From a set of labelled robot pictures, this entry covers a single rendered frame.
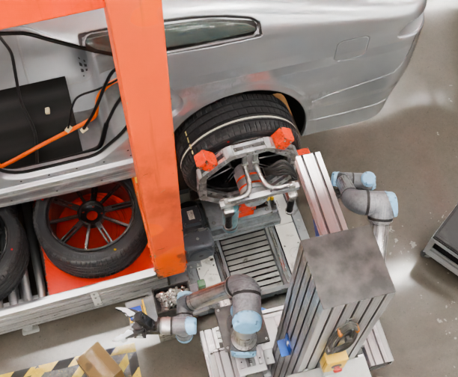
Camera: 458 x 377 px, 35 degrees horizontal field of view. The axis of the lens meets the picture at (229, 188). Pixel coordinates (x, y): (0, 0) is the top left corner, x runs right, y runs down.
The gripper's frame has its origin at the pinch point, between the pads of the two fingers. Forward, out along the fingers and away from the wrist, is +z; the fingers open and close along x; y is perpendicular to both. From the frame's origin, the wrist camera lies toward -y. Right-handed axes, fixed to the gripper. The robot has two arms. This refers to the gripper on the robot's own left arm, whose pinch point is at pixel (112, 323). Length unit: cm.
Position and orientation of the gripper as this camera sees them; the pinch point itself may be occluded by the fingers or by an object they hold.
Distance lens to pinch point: 317.4
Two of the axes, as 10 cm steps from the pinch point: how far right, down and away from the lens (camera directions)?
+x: 0.0, -8.1, 5.9
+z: -10.0, 0.0, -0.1
